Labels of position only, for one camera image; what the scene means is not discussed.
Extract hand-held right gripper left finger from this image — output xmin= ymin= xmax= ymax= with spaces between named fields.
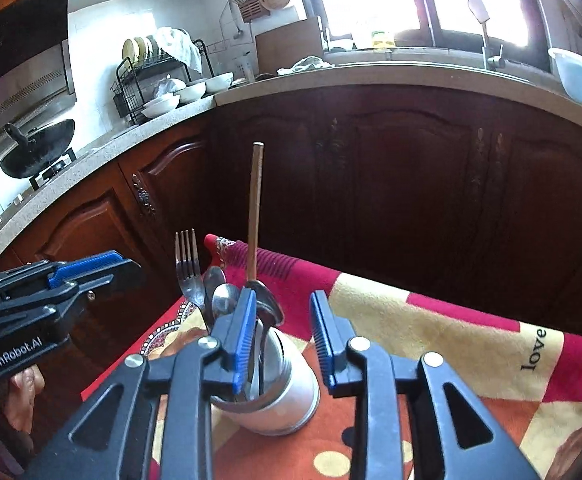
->
xmin=23 ymin=287 xmax=259 ymax=480

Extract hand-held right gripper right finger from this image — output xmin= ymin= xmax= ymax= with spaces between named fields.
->
xmin=310 ymin=290 xmax=542 ymax=480

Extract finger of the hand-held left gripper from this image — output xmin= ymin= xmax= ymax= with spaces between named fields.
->
xmin=0 ymin=251 xmax=126 ymax=311
xmin=1 ymin=258 xmax=146 ymax=333

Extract large metal spoon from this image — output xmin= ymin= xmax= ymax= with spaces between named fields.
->
xmin=245 ymin=280 xmax=286 ymax=331

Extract white insulated steel jar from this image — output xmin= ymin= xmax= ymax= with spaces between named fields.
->
xmin=210 ymin=327 xmax=320 ymax=436

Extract long metal fork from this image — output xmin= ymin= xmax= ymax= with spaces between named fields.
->
xmin=175 ymin=229 xmax=206 ymax=311

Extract brown wooden chopstick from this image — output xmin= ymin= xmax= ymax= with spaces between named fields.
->
xmin=247 ymin=142 xmax=265 ymax=283

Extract person's left hand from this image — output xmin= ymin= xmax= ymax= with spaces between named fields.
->
xmin=0 ymin=362 xmax=46 ymax=461

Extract red floral printed blanket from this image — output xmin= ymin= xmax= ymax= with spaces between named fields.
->
xmin=81 ymin=233 xmax=582 ymax=480

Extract gas stove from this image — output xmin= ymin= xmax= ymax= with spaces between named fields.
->
xmin=26 ymin=147 xmax=79 ymax=191

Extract black wok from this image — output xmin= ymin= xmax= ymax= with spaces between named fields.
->
xmin=0 ymin=119 xmax=76 ymax=180

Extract dark wooden kitchen cabinets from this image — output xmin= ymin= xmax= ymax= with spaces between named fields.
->
xmin=1 ymin=85 xmax=582 ymax=331

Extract steel range hood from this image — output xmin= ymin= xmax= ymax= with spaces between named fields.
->
xmin=0 ymin=0 xmax=76 ymax=153

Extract white cloth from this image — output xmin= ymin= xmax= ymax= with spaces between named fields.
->
xmin=153 ymin=26 xmax=204 ymax=75

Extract clear plastic jug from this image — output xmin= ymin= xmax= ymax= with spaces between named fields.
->
xmin=236 ymin=50 xmax=256 ymax=83

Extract grey stone kitchen countertop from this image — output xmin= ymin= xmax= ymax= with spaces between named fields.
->
xmin=0 ymin=50 xmax=582 ymax=281

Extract crumpled dish rag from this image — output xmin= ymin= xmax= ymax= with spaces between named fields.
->
xmin=277 ymin=56 xmax=336 ymax=73

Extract brown cutting board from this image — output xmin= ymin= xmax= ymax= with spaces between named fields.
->
xmin=255 ymin=16 xmax=326 ymax=75

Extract metal kitchen faucet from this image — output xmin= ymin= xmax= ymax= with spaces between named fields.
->
xmin=430 ymin=0 xmax=509 ymax=72

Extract white plastic basin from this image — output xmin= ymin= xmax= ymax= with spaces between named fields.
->
xmin=547 ymin=47 xmax=582 ymax=121

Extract black wire dish rack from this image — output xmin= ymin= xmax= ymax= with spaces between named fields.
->
xmin=112 ymin=39 xmax=208 ymax=126

